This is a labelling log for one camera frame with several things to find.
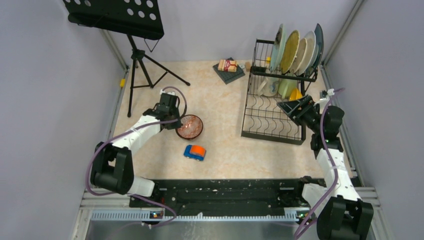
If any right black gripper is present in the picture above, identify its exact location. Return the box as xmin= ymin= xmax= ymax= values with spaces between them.
xmin=277 ymin=94 xmax=324 ymax=134

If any yellow bowl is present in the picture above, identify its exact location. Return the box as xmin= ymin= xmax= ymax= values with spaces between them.
xmin=289 ymin=88 xmax=303 ymax=101

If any light green mug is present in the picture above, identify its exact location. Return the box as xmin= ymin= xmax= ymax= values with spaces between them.
xmin=278 ymin=78 xmax=298 ymax=99

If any red patterned brown bowl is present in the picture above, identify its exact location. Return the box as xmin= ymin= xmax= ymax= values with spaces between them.
xmin=175 ymin=114 xmax=204 ymax=140

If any beige mug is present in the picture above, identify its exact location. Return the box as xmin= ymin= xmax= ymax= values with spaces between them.
xmin=256 ymin=76 xmax=280 ymax=97

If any black wire dish rack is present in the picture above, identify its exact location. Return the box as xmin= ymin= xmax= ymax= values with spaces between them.
xmin=241 ymin=39 xmax=318 ymax=145

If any blue orange toy car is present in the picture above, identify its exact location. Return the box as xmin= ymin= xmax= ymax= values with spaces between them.
xmin=183 ymin=144 xmax=207 ymax=162

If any yellow-rimmed patterned plate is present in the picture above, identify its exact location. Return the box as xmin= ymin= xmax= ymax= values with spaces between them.
xmin=280 ymin=29 xmax=300 ymax=74

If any light green round plate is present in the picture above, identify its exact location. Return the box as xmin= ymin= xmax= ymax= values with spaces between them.
xmin=269 ymin=23 xmax=286 ymax=73

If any cream floral ceramic plate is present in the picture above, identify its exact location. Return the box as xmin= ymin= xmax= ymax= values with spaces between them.
xmin=289 ymin=37 xmax=308 ymax=76

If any teal square plate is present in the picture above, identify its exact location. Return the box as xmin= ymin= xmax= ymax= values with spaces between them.
xmin=305 ymin=23 xmax=324 ymax=77

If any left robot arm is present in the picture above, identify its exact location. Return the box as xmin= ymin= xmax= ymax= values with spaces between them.
xmin=87 ymin=91 xmax=182 ymax=207

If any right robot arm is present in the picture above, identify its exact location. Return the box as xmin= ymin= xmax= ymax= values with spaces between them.
xmin=277 ymin=95 xmax=374 ymax=240

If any small wooden block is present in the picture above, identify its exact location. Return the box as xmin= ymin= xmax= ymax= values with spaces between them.
xmin=244 ymin=61 xmax=252 ymax=72

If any wooden blocks stack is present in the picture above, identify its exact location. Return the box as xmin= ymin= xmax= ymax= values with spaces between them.
xmin=217 ymin=59 xmax=238 ymax=73

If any black music stand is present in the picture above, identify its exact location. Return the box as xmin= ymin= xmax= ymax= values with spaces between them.
xmin=64 ymin=0 xmax=190 ymax=98

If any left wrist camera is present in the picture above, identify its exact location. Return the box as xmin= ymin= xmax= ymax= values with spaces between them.
xmin=160 ymin=89 xmax=176 ymax=96

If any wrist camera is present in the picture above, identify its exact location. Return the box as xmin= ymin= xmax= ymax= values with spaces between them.
xmin=316 ymin=88 xmax=336 ymax=109
xmin=160 ymin=89 xmax=176 ymax=96

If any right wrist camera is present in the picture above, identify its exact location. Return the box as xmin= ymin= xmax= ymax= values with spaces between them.
xmin=316 ymin=88 xmax=336 ymax=109

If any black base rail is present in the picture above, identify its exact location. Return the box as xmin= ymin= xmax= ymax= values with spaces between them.
xmin=79 ymin=178 xmax=382 ymax=227

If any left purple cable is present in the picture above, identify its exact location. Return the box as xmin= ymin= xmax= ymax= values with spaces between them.
xmin=85 ymin=86 xmax=188 ymax=229

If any purple cable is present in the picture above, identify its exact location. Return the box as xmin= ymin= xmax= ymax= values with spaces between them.
xmin=293 ymin=87 xmax=346 ymax=240
xmin=85 ymin=86 xmax=188 ymax=229

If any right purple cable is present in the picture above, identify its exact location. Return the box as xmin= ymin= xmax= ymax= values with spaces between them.
xmin=293 ymin=87 xmax=346 ymax=240

